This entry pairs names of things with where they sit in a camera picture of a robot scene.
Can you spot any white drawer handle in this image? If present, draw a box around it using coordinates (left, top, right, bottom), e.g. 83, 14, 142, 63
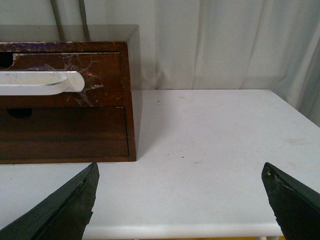
0, 71, 85, 96

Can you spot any grey cable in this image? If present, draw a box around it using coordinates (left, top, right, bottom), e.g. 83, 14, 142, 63
78, 0, 91, 41
49, 0, 62, 27

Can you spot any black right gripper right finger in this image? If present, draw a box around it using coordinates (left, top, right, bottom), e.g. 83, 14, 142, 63
261, 162, 320, 240

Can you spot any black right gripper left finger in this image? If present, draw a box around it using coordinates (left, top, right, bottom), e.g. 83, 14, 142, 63
0, 162, 100, 240

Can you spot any grey cable right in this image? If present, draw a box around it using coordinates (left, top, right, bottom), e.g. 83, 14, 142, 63
78, 0, 91, 41

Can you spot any white curtain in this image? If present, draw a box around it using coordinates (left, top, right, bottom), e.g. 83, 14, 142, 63
0, 0, 320, 124

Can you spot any grey cable left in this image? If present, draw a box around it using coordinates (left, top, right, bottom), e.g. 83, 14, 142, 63
49, 0, 62, 27

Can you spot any dark wooden drawer cabinet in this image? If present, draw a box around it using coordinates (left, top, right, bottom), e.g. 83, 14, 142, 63
0, 24, 142, 164

